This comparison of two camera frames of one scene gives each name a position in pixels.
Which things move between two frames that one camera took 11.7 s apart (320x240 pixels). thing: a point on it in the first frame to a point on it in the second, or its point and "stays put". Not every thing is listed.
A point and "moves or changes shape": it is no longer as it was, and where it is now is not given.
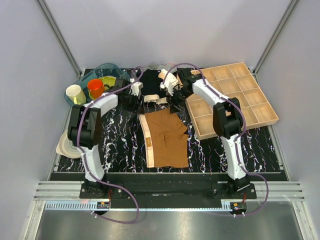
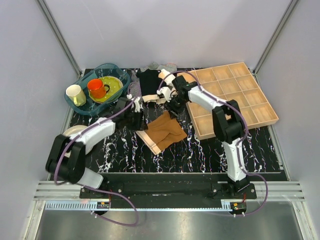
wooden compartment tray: [234, 81] stays put
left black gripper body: [130, 103] to [134, 120]
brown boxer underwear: [166, 139] moves or changes shape
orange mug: [95, 88] stays put
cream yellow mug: [76, 94] stays put
